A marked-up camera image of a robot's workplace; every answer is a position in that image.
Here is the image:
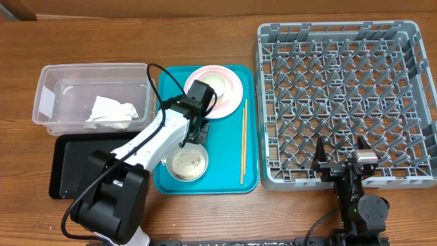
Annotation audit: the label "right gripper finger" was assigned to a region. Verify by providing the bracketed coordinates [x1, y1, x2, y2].
[357, 135, 371, 150]
[313, 136, 328, 163]

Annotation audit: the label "grey bowl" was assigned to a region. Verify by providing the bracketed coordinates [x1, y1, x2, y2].
[165, 143, 209, 182]

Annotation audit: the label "white napkin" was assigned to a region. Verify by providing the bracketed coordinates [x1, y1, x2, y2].
[85, 96, 138, 129]

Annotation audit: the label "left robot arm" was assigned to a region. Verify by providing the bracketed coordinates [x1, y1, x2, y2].
[64, 80, 217, 245]

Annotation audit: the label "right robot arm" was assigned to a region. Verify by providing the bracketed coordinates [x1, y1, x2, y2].
[311, 135, 390, 245]

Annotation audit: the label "grey dishwasher rack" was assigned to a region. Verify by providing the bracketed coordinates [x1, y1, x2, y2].
[255, 20, 436, 191]

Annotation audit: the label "pink plate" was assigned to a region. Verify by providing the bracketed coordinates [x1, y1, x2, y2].
[184, 65, 243, 119]

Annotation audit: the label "pale green cup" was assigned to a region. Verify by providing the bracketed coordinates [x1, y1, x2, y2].
[201, 73, 225, 99]

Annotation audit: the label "white rice leftovers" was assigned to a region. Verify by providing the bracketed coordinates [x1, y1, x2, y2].
[171, 149, 206, 181]

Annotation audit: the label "pink bowl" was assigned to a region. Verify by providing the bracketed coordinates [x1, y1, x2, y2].
[198, 70, 233, 105]

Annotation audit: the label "teal serving tray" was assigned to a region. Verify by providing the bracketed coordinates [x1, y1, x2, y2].
[154, 65, 259, 195]

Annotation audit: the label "right wooden chopstick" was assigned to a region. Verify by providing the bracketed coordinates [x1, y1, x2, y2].
[243, 99, 248, 175]

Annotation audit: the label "wooden chopstick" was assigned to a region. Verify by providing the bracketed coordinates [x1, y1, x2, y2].
[240, 107, 245, 185]
[243, 99, 248, 175]

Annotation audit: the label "left wooden chopstick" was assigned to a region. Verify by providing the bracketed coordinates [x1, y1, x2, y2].
[240, 107, 245, 185]

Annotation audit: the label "clear plastic bin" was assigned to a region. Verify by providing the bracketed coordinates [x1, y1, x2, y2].
[32, 63, 157, 135]

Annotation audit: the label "black plastic tray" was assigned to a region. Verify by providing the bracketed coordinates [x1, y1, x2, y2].
[48, 132, 138, 200]

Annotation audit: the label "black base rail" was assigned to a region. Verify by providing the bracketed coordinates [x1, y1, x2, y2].
[85, 236, 391, 246]

